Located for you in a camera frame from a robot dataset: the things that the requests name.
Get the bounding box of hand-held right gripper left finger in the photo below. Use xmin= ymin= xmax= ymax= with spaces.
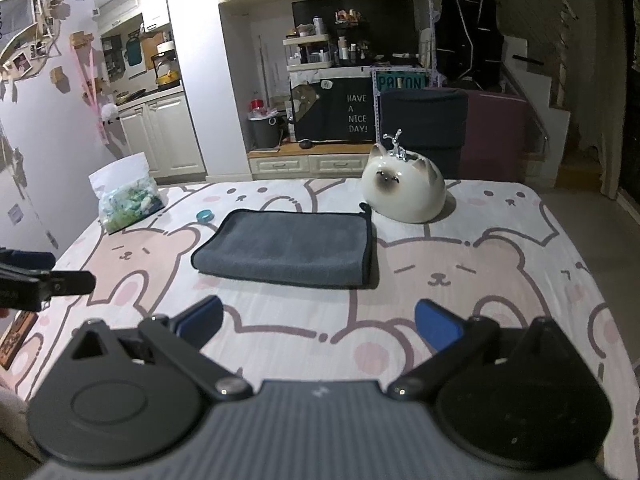
xmin=66 ymin=295 xmax=253 ymax=402

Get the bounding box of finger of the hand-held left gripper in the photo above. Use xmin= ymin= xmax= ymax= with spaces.
xmin=0 ymin=247 xmax=57 ymax=275
xmin=35 ymin=270 xmax=97 ymax=298

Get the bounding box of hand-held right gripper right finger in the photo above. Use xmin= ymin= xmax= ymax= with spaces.
xmin=387 ymin=299 xmax=583 ymax=402

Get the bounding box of grey towel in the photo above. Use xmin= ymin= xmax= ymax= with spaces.
xmin=191 ymin=208 xmax=380 ymax=291

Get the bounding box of brown box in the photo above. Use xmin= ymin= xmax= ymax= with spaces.
xmin=0 ymin=310 xmax=37 ymax=371

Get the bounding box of clear plastic bag of pieces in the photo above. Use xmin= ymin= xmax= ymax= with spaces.
xmin=88 ymin=152 xmax=166 ymax=235

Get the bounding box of bear-print tablecloth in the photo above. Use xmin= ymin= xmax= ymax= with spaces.
xmin=15 ymin=177 xmax=626 ymax=480

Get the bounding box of white cat-shaped ceramic ornament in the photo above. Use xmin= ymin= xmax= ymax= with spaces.
xmin=361 ymin=129 xmax=447 ymax=223

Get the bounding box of white kitchen cabinet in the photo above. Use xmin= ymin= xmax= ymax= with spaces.
xmin=117 ymin=91 xmax=207 ymax=178

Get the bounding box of pink ribbon with fluffy toy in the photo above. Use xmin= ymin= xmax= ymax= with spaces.
xmin=75 ymin=45 xmax=120 ymax=143

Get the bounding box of cream drawer cabinet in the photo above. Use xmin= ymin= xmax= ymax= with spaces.
xmin=247 ymin=142 xmax=373 ymax=181

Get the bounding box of grey trash bin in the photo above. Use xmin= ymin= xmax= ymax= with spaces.
xmin=248 ymin=112 xmax=285 ymax=151

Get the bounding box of purple sofa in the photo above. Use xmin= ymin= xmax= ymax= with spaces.
xmin=425 ymin=86 xmax=528 ymax=183

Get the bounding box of dark blue chair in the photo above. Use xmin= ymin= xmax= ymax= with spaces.
xmin=378 ymin=88 xmax=469 ymax=180

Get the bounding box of black letter board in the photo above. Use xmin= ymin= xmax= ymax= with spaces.
xmin=290 ymin=76 xmax=376 ymax=143

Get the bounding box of teal sign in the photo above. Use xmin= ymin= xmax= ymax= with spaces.
xmin=375 ymin=72 xmax=427 ymax=93

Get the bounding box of wooden cutting board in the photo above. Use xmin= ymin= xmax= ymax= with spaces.
xmin=140 ymin=31 xmax=166 ymax=63

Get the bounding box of white storage rack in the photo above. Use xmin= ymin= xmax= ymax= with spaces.
xmin=282 ymin=32 xmax=335 ymax=72

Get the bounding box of black jacket with white trim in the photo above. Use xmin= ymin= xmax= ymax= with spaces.
xmin=434 ymin=0 xmax=505 ymax=90

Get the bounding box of pale curtain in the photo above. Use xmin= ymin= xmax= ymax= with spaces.
xmin=582 ymin=0 xmax=640 ymax=201

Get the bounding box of wooden wall photo display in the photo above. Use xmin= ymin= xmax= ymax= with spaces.
xmin=0 ymin=0 xmax=71 ymax=83

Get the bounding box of black wall panel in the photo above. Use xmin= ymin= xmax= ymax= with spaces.
xmin=291 ymin=0 xmax=418 ymax=56

